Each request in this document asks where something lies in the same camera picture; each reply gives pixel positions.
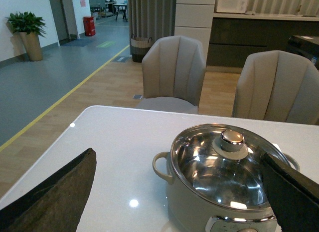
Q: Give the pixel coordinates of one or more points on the red cabinet box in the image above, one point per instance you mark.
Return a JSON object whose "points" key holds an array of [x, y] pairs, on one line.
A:
{"points": [[89, 25]]}

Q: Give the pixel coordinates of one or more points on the white microwave oven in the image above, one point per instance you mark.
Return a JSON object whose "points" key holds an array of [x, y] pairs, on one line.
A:
{"points": [[231, 6]]}

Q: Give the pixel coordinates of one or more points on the white coaster pad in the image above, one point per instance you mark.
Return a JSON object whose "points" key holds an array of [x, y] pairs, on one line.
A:
{"points": [[277, 147]]}

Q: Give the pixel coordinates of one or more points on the right beige upholstered chair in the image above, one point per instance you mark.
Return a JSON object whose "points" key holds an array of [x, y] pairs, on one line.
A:
{"points": [[278, 86]]}

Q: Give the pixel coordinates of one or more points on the black appliance at right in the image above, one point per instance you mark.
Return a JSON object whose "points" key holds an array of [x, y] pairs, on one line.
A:
{"points": [[306, 46]]}

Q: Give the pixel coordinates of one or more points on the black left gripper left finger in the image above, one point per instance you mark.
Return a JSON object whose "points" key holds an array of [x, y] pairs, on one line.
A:
{"points": [[57, 203]]}

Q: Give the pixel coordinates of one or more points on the green potted plant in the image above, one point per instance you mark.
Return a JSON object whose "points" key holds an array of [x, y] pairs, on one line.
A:
{"points": [[29, 27]]}

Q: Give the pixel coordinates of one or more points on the beige upholstered chair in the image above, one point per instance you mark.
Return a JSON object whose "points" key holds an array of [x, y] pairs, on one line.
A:
{"points": [[173, 75], [278, 86]]}

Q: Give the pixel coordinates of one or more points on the woven storage basket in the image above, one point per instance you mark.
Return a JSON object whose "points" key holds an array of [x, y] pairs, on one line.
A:
{"points": [[139, 47]]}

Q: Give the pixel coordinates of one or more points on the grey pleated curtain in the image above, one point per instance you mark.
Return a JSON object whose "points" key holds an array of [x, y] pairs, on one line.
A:
{"points": [[151, 18]]}

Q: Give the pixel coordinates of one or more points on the distant dark table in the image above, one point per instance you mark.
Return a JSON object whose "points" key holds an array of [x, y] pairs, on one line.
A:
{"points": [[121, 7]]}

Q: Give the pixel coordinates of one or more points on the dark kitchen counter cabinet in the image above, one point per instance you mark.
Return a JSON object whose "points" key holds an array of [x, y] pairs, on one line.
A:
{"points": [[233, 39]]}

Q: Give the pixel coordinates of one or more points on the left beige upholstered chair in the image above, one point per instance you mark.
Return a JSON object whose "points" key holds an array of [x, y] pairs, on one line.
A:
{"points": [[173, 75]]}

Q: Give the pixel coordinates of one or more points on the glass pot lid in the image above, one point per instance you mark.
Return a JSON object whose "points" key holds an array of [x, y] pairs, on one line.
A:
{"points": [[221, 163]]}

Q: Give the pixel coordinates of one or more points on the beige electric cooking pot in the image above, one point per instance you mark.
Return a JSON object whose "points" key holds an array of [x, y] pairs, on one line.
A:
{"points": [[196, 214]]}

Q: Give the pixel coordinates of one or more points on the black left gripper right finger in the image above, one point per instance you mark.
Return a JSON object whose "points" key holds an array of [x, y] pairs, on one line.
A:
{"points": [[294, 198]]}

